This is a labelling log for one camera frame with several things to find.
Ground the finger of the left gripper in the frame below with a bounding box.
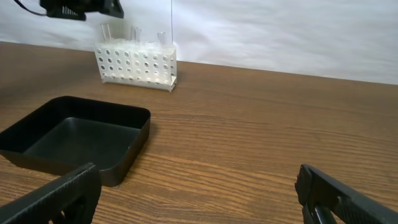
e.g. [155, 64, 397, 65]
[45, 6, 87, 22]

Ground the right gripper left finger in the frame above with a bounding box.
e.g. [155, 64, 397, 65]
[0, 162, 103, 224]

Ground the black tray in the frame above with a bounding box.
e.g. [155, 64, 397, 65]
[0, 95, 152, 187]

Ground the black cable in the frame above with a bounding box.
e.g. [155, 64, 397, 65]
[13, 0, 48, 17]

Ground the white test tube rack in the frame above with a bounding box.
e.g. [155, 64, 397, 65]
[94, 39, 178, 93]

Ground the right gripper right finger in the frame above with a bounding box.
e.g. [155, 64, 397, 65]
[294, 164, 398, 224]

